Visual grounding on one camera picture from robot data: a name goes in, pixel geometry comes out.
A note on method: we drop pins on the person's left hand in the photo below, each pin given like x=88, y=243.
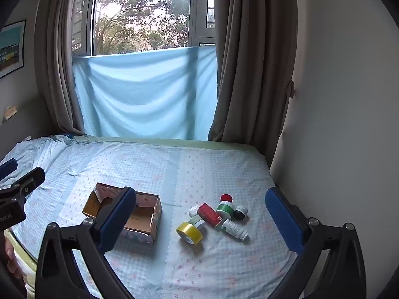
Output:
x=11, y=255

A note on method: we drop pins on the small blue object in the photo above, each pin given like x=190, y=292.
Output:
x=69, y=136

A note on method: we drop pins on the yellow tape roll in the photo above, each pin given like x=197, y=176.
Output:
x=188, y=233

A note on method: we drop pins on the small black jar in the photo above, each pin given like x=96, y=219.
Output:
x=240, y=212

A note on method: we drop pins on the white pill bottle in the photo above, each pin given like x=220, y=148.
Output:
x=234, y=229

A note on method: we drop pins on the small white container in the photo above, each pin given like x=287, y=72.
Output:
x=193, y=211

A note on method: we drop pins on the light blue checked bed sheet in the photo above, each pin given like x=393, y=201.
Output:
x=193, y=168

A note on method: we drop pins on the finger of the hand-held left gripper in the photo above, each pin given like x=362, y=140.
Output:
x=7, y=166
x=29, y=179

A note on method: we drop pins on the green label white jar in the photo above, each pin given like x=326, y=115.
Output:
x=225, y=209

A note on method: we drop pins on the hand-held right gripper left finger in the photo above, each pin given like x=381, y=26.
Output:
x=116, y=221

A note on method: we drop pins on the wall poster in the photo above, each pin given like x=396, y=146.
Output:
x=11, y=48

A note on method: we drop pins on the cardboard box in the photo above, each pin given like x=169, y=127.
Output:
x=140, y=215

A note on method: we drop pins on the small wall label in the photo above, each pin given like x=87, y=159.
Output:
x=9, y=112

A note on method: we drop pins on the light blue hanging cloth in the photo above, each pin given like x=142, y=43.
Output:
x=143, y=96

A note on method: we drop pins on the curtain tieback hook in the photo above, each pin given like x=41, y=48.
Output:
x=291, y=88

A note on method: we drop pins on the grey-brown curtain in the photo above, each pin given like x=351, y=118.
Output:
x=57, y=53
x=249, y=59

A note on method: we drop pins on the red carton box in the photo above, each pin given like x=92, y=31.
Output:
x=209, y=214

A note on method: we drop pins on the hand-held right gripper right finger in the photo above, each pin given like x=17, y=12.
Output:
x=283, y=221

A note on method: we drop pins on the window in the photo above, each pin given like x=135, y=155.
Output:
x=140, y=12

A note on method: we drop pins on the pale green cream jar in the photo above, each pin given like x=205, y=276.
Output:
x=198, y=222

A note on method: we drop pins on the small red cap jar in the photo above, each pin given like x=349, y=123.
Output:
x=226, y=198

